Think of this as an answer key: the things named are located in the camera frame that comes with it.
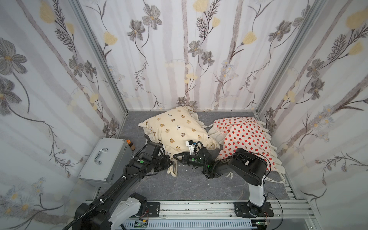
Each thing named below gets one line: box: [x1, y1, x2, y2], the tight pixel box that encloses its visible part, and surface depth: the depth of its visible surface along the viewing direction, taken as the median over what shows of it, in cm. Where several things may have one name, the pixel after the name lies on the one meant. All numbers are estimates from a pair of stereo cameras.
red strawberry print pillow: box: [207, 116, 286, 174], surface depth 95 cm
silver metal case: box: [77, 137, 134, 188], surface depth 78 cm
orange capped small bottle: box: [126, 139, 136, 151], surface depth 94 cm
